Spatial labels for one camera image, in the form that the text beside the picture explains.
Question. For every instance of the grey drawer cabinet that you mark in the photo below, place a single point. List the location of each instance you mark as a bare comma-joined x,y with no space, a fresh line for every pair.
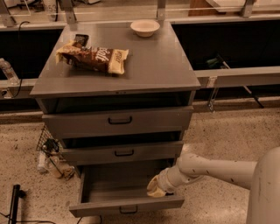
157,74

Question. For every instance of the clear plastic bottle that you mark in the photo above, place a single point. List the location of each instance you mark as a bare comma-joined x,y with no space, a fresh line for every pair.
9,72

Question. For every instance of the grey middle drawer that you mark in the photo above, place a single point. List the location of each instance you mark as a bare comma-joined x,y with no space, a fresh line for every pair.
124,148

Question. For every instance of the black stand post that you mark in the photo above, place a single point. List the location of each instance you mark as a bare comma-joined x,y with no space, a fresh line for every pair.
17,194

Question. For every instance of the bottles beside cabinet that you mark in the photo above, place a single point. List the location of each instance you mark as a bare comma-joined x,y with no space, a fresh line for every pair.
50,160

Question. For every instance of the grey top drawer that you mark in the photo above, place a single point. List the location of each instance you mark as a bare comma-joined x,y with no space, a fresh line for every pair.
118,122

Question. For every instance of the grey drawer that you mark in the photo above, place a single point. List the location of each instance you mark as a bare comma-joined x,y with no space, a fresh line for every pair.
118,122
120,188
124,148

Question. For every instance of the grey bottom drawer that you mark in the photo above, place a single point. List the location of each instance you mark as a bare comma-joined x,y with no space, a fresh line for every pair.
120,188

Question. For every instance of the small black packet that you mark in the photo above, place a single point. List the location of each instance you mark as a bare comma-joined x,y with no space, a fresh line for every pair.
82,39

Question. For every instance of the brown white snack bag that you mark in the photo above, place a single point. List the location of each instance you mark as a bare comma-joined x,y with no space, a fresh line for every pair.
99,59

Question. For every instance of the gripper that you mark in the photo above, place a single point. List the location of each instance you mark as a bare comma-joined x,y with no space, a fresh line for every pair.
164,179

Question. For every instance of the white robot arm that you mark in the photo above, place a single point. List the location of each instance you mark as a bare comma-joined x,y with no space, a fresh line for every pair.
261,178

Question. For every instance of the grey metal rail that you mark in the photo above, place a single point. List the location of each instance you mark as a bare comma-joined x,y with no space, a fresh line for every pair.
237,77

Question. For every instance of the wire basket on floor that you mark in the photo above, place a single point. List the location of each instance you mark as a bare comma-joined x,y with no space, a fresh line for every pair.
44,137

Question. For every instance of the white bowl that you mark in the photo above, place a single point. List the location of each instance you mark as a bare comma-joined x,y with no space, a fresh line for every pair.
144,27

